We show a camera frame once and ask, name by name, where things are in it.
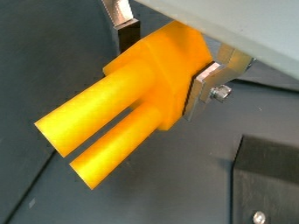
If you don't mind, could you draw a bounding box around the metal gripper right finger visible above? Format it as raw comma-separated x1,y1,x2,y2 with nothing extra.
181,44,256,121

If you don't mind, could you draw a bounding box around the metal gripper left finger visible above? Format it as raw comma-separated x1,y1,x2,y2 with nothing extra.
101,0,140,54

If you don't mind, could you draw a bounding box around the black curved fixture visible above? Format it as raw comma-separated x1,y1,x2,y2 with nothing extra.
229,136,299,224

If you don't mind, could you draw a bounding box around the yellow three prong object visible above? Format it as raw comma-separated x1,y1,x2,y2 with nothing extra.
35,21,212,188

